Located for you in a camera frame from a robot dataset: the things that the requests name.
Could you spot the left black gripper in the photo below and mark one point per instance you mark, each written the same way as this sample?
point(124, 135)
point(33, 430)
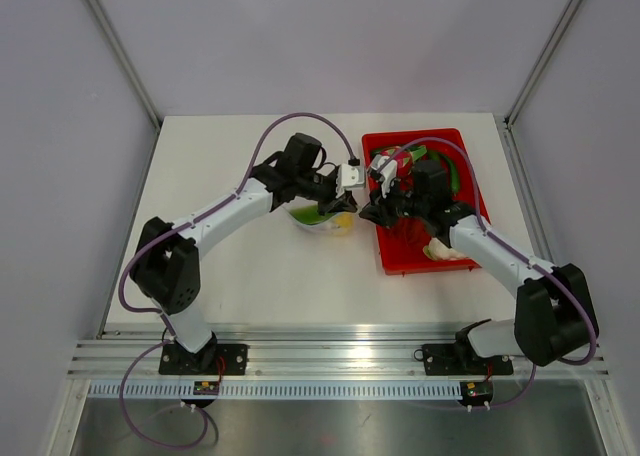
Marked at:
point(343, 203)

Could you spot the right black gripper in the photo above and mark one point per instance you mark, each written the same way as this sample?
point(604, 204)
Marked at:
point(378, 212)

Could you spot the yellow toy lemon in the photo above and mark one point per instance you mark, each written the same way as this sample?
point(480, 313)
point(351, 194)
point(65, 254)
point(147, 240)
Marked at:
point(342, 224)

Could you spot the toy watermelon slice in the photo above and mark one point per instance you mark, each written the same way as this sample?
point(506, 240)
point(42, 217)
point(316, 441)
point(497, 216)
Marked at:
point(307, 215)

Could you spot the clear zip top bag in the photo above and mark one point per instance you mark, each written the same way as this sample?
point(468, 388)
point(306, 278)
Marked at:
point(323, 229)

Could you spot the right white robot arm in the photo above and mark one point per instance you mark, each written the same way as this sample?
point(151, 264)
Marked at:
point(554, 318)

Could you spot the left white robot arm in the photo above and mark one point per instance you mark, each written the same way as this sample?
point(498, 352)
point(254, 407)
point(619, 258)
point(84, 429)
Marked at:
point(170, 263)

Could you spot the red plastic tray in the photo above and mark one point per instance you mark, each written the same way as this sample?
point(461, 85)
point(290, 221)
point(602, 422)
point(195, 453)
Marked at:
point(397, 259)

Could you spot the pink toy dragon fruit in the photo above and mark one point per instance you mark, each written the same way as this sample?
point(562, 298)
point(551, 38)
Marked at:
point(406, 158)

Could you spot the white toy cauliflower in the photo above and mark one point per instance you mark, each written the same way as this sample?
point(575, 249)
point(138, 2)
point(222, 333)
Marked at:
point(438, 251)

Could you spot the green toy chili pepper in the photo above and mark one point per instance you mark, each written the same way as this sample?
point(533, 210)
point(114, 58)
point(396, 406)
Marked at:
point(454, 176)

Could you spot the right small circuit board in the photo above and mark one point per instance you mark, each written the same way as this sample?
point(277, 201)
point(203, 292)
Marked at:
point(479, 393)

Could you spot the small circuit board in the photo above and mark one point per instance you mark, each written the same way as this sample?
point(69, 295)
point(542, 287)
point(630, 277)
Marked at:
point(479, 393)
point(206, 388)

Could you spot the left small circuit board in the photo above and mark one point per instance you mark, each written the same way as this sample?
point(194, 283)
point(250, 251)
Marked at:
point(206, 388)

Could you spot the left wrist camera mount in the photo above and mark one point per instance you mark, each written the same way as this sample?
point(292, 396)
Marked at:
point(349, 178)

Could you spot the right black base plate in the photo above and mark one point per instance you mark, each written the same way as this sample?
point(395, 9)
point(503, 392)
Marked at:
point(456, 359)

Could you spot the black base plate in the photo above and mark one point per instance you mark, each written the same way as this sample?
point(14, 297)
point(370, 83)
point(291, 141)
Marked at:
point(221, 359)
point(456, 359)

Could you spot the aluminium mounting rail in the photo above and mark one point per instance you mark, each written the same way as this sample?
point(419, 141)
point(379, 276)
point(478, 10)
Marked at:
point(308, 352)

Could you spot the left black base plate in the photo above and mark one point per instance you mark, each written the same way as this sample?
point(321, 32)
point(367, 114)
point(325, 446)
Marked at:
point(221, 359)

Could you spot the right aluminium frame post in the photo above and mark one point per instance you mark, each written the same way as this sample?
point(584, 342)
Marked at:
point(556, 36)

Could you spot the aluminium frame post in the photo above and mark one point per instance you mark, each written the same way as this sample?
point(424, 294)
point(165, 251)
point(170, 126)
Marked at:
point(556, 36)
point(108, 32)

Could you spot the white slotted cable duct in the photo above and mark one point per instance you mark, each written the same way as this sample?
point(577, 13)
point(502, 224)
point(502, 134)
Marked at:
point(283, 390)

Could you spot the left aluminium frame post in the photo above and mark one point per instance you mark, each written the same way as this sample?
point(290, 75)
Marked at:
point(108, 32)

